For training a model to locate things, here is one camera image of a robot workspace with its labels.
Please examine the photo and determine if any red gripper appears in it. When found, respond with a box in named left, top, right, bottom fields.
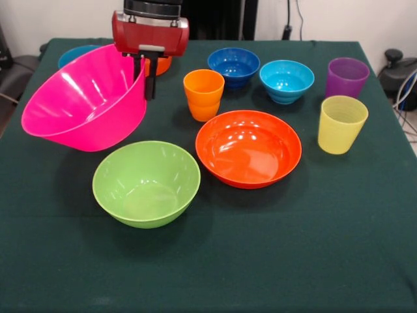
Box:
left=111, top=10, right=190, bottom=101

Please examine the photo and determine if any large pink plastic bowl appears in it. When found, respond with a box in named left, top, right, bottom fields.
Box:
left=21, top=43, right=148, bottom=153

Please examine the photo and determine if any orange translucent bowl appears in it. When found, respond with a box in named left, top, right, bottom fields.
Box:
left=143, top=55, right=173, bottom=78

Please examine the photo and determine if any orange plastic cup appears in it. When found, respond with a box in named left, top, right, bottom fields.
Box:
left=182, top=68, right=226, bottom=107
left=188, top=97, right=222, bottom=123

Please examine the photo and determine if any light blue translucent bowl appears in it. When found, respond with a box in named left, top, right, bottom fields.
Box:
left=57, top=44, right=102, bottom=69

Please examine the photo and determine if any dark blue ribbed bowl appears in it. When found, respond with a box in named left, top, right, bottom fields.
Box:
left=207, top=47, right=261, bottom=91

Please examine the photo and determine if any green plastic bowl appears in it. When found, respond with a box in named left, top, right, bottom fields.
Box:
left=92, top=140, right=201, bottom=230

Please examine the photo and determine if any dark grey chair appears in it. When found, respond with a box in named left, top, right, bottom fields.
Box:
left=0, top=54, right=39, bottom=98

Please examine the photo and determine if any red-orange shallow bowl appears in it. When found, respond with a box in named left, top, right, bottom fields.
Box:
left=195, top=109, right=303, bottom=189

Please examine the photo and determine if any cyan ribbed bowl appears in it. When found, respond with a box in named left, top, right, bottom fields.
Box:
left=259, top=59, right=315, bottom=106

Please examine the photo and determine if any purple plastic cup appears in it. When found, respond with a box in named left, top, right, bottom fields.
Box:
left=325, top=57, right=371, bottom=100

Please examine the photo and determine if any yellow plastic cup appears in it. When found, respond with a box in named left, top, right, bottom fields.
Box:
left=317, top=95, right=369, bottom=155

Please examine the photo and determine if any dark green table cloth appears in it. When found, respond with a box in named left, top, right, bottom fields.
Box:
left=0, top=38, right=417, bottom=313

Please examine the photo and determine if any black floor device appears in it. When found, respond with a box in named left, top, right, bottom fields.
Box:
left=377, top=48, right=417, bottom=96

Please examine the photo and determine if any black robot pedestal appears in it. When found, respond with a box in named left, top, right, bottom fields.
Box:
left=180, top=0, right=259, bottom=41

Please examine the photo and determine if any black cable with plug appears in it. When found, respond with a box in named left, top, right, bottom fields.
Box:
left=281, top=0, right=293, bottom=41

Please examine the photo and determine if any bundle of floor cables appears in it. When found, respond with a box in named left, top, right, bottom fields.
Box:
left=392, top=70, right=417, bottom=144

